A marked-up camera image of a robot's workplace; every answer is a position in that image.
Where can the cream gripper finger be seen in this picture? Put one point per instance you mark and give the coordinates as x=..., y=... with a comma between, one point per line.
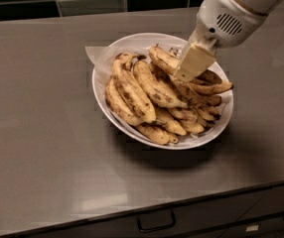
x=194, y=60

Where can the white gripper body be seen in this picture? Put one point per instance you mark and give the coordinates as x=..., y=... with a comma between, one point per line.
x=228, y=21

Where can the spotted yellow banana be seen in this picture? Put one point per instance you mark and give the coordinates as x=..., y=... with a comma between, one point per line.
x=168, y=62

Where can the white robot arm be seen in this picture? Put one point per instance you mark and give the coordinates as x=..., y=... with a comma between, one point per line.
x=261, y=6

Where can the small banana far right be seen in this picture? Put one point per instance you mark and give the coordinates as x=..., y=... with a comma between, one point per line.
x=209, y=77

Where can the small banana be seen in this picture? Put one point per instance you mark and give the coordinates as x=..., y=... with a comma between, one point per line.
x=194, y=127
x=209, y=77

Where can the spotted banana centre right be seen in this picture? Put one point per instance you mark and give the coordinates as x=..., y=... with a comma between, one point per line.
x=162, y=77

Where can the long spotted banana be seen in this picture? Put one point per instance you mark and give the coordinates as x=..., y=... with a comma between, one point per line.
x=205, y=106

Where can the white oval bowl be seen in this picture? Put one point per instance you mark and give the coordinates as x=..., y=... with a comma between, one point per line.
x=185, y=142

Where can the banana lower middle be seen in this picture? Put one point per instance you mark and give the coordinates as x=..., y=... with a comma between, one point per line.
x=168, y=122

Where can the small banana lower right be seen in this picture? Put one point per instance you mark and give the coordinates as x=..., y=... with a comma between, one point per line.
x=194, y=127

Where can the large spotted banana left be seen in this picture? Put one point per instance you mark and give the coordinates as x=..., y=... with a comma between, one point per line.
x=130, y=90

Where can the banana bottom front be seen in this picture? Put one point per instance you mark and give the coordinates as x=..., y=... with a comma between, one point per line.
x=157, y=135

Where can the spotted banana far left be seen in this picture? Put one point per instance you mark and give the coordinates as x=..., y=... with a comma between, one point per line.
x=118, y=106

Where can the white paper liner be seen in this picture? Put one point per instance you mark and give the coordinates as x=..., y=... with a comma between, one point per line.
x=103, y=57

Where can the black drawer handle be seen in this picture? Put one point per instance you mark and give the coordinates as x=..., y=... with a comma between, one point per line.
x=156, y=221

